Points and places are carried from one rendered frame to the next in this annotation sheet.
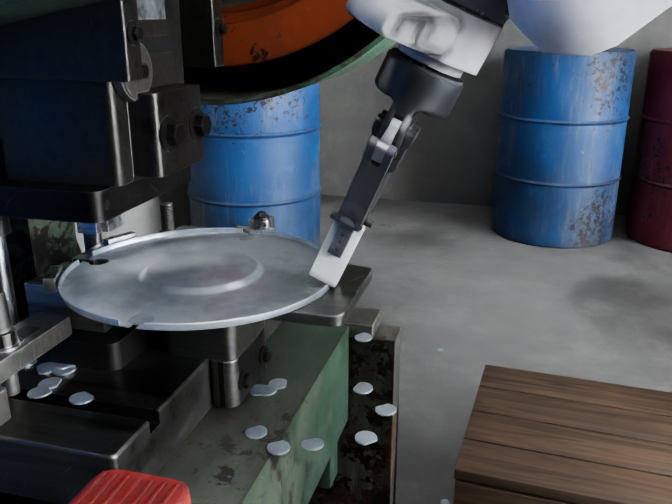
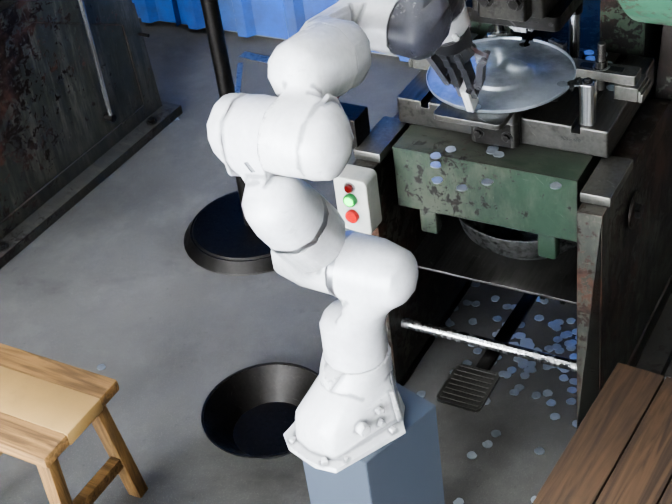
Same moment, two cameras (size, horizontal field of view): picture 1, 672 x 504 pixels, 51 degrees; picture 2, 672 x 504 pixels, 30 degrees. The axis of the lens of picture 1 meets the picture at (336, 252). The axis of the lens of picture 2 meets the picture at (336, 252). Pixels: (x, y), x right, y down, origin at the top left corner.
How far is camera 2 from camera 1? 245 cm
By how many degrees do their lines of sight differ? 92
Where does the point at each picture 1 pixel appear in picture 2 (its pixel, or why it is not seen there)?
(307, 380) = (501, 164)
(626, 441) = (655, 486)
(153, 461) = (422, 119)
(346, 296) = (457, 116)
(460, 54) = not seen: hidden behind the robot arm
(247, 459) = (429, 148)
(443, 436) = not seen: outside the picture
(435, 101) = not seen: hidden behind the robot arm
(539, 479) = (600, 408)
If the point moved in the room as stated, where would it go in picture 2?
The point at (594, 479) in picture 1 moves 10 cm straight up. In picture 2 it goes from (597, 442) to (597, 402)
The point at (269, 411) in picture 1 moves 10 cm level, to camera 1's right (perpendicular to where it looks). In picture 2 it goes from (470, 152) to (463, 181)
